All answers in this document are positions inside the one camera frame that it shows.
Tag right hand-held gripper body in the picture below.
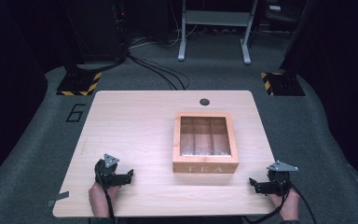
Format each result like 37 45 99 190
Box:
266 160 299 197

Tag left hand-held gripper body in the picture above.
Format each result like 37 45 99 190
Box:
94 153 122 189

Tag wooden tea box glass lid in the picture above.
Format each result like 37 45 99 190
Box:
172 111 241 175

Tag person's right hand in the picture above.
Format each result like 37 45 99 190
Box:
268 188 301 222

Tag person's left hand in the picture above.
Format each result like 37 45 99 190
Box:
88 181 121 218

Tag grey tape strip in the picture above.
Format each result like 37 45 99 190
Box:
46 190 71 208

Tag black base hazard stripes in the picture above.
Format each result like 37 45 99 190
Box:
260 71 306 97
56 72 103 97

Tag black cabinet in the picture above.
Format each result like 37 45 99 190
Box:
64 0 129 63

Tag white metal stand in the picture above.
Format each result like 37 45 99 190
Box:
177 0 259 65

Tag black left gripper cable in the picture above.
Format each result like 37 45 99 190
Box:
103 186 117 224

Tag black floor cables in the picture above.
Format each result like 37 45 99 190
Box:
126 50 191 91

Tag white floor cables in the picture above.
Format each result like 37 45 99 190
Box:
129 0 200 50

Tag black upright post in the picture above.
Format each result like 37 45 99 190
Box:
59 0 86 76
280 0 320 75

